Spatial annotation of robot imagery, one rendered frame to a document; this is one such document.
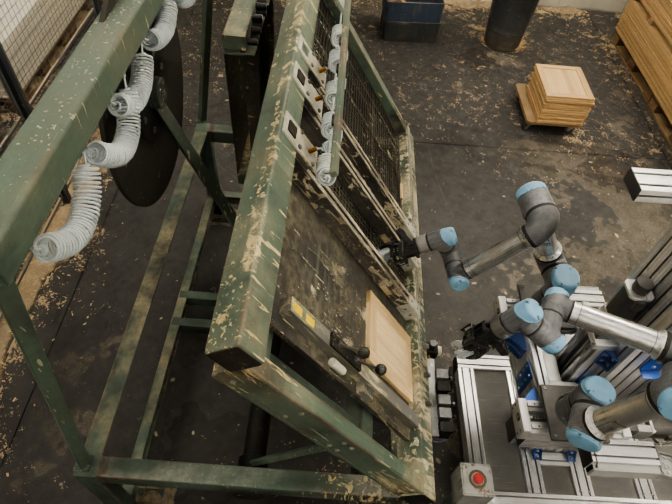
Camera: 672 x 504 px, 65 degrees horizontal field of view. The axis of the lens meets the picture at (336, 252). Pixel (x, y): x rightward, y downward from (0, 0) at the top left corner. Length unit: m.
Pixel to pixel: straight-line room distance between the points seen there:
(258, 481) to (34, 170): 1.48
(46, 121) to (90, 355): 2.38
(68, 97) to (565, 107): 4.36
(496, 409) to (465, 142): 2.58
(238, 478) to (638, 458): 1.56
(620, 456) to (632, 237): 2.53
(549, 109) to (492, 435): 3.05
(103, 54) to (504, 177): 3.68
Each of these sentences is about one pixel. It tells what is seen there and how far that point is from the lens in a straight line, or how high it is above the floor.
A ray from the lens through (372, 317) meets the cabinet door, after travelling 2.07.
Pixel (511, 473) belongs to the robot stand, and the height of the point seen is 0.21.
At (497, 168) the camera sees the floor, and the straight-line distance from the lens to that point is 4.75.
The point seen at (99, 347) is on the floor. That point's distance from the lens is 3.58.
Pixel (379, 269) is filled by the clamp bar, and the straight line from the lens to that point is 2.15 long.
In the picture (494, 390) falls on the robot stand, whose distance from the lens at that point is 3.20.
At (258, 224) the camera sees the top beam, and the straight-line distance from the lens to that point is 1.37.
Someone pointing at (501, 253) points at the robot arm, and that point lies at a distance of 2.07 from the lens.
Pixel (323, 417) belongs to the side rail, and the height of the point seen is 1.54.
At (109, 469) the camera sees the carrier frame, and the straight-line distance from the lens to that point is 2.38.
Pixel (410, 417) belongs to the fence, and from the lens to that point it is 2.17.
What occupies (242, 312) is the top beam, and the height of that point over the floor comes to 1.94.
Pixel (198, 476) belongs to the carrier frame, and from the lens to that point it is 2.29.
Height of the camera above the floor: 2.96
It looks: 51 degrees down
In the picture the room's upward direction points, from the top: 6 degrees clockwise
